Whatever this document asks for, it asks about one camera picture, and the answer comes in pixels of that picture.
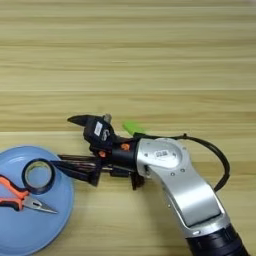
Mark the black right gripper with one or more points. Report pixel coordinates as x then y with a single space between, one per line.
123 156

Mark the green rectangular block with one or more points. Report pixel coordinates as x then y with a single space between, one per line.
131 127

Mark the orange black needle-nose pliers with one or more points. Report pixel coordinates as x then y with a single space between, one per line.
13 190

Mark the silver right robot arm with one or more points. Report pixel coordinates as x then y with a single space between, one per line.
186 193

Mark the black box with white label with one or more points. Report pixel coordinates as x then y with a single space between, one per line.
100 136

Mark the black tape roll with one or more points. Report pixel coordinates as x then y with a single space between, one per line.
40 190

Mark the blue round plate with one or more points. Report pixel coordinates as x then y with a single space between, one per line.
33 230

